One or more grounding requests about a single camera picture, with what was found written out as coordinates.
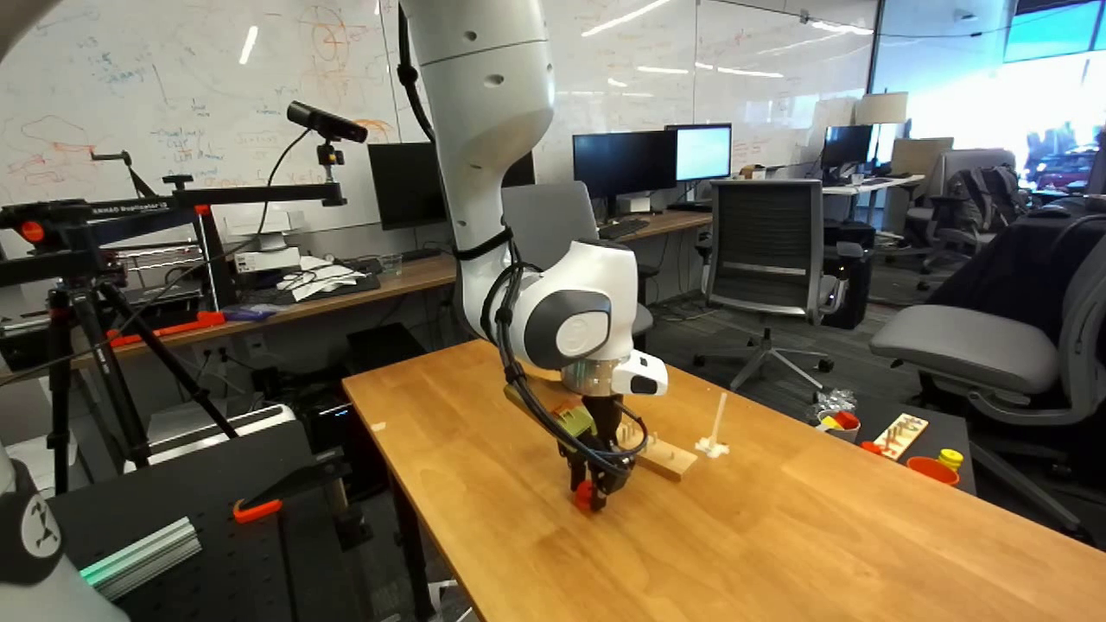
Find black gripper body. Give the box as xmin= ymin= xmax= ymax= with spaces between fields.
xmin=558 ymin=394 xmax=635 ymax=467

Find black tripod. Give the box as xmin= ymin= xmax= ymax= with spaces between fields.
xmin=40 ymin=272 xmax=242 ymax=502

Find black stereo camera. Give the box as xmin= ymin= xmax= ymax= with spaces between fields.
xmin=283 ymin=96 xmax=374 ymax=150

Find silver bar green light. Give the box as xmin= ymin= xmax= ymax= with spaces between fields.
xmin=77 ymin=517 xmax=206 ymax=604

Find orange ring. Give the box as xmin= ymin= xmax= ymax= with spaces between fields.
xmin=827 ymin=407 xmax=868 ymax=444

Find white lit monitor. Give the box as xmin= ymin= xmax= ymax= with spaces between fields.
xmin=665 ymin=120 xmax=736 ymax=189

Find white lamp shade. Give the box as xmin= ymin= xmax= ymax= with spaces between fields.
xmin=850 ymin=92 xmax=915 ymax=132

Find black mesh office chair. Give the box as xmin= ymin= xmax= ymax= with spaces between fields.
xmin=687 ymin=177 xmax=857 ymax=398

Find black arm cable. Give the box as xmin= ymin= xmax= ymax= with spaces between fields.
xmin=394 ymin=3 xmax=653 ymax=481

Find wooden base with pegs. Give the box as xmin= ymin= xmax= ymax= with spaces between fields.
xmin=502 ymin=377 xmax=704 ymax=481

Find clear plastic bag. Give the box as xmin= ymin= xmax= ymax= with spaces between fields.
xmin=806 ymin=385 xmax=864 ymax=424

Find gray office chair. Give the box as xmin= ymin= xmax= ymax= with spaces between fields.
xmin=868 ymin=216 xmax=1106 ymax=538
xmin=499 ymin=181 xmax=658 ymax=343

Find black monitor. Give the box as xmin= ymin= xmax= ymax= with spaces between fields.
xmin=365 ymin=138 xmax=539 ymax=233
xmin=570 ymin=128 xmax=674 ymax=202

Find white rounded object with logo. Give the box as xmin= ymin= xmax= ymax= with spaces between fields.
xmin=0 ymin=452 xmax=131 ymax=622

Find white papers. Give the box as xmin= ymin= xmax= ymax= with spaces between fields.
xmin=272 ymin=257 xmax=370 ymax=308

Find long wooden desk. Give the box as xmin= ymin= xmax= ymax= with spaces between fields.
xmin=65 ymin=209 xmax=718 ymax=355

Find black low box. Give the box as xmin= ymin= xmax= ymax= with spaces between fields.
xmin=801 ymin=394 xmax=980 ymax=502

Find black clamp orange tip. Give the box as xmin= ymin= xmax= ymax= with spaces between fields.
xmin=228 ymin=446 xmax=374 ymax=553

